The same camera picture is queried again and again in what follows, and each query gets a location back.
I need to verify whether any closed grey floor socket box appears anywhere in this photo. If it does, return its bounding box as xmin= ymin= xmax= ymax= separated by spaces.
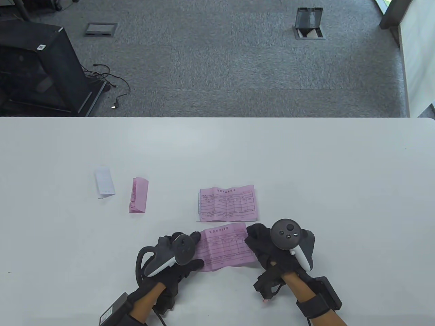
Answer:
xmin=84 ymin=22 xmax=119 ymax=37

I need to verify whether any dark grey post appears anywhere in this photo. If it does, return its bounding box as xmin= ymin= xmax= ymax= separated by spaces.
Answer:
xmin=379 ymin=0 xmax=413 ymax=30

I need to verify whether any dark furniture base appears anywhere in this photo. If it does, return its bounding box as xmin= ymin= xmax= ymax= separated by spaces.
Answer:
xmin=0 ymin=0 xmax=80 ymax=21

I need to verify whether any person's left hand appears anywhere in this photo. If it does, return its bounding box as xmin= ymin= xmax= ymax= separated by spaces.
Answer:
xmin=141 ymin=232 xmax=204 ymax=292

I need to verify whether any white invoice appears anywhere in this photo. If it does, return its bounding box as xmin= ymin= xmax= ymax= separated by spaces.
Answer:
xmin=94 ymin=165 xmax=116 ymax=199
xmin=196 ymin=190 xmax=238 ymax=223

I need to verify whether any open grey floor socket box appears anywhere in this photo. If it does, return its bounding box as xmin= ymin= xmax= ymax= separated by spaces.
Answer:
xmin=293 ymin=7 xmax=326 ymax=40

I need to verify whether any black forearm strap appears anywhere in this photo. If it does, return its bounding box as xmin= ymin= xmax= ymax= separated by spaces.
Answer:
xmin=127 ymin=312 xmax=150 ymax=326
xmin=296 ymin=294 xmax=332 ymax=319

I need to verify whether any black floor cable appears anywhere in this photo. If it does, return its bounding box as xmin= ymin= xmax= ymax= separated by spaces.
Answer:
xmin=82 ymin=63 xmax=131 ymax=110

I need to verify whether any person's right hand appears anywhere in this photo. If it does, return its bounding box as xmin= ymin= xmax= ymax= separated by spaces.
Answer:
xmin=245 ymin=223 xmax=306 ymax=277

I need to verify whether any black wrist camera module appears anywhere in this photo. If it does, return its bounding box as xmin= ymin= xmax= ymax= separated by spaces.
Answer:
xmin=254 ymin=265 xmax=286 ymax=301
xmin=153 ymin=282 xmax=179 ymax=314

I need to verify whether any person's left forearm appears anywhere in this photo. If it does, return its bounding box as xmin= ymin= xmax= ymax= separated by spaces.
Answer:
xmin=131 ymin=284 xmax=167 ymax=321

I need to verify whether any white partition panel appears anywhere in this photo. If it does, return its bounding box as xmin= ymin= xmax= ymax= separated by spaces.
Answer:
xmin=398 ymin=0 xmax=435 ymax=118

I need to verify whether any black equipment cabinet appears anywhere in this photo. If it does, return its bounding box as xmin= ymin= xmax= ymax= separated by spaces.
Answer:
xmin=0 ymin=19 xmax=106 ymax=117

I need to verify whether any pink invoice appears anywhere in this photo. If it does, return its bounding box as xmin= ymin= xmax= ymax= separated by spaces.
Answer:
xmin=128 ymin=177 xmax=149 ymax=214
xmin=198 ymin=184 xmax=259 ymax=223
xmin=194 ymin=222 xmax=258 ymax=272

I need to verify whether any person's right forearm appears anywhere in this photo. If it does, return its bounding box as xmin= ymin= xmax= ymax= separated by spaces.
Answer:
xmin=282 ymin=272 xmax=347 ymax=326

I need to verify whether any grey tracking controller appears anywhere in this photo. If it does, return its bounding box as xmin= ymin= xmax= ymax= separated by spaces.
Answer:
xmin=270 ymin=218 xmax=315 ymax=272
xmin=136 ymin=234 xmax=197 ymax=282

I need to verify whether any black forearm battery box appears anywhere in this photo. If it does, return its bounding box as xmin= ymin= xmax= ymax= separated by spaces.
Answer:
xmin=313 ymin=277 xmax=343 ymax=311
xmin=99 ymin=293 xmax=131 ymax=326

